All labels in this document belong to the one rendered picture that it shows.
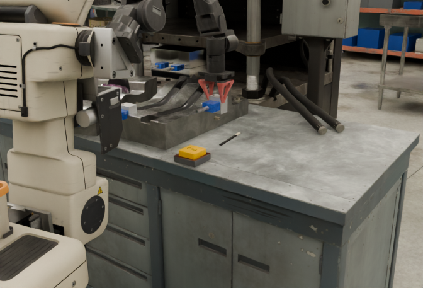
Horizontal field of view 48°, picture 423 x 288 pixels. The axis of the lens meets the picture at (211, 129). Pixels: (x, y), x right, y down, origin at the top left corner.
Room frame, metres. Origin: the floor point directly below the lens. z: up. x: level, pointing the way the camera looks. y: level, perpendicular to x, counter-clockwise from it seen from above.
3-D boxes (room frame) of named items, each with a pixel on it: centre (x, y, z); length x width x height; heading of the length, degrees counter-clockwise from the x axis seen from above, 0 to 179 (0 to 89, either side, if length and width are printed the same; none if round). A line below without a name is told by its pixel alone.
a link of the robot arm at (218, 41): (1.48, -0.02, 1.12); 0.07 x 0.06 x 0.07; 149
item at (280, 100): (2.76, 0.06, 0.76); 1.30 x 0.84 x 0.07; 54
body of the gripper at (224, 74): (1.47, -0.02, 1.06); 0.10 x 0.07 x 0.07; 54
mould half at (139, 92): (1.84, 0.44, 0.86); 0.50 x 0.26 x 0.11; 161
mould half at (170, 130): (1.70, 0.10, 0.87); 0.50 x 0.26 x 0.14; 144
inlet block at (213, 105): (1.44, 0.01, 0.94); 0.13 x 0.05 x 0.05; 143
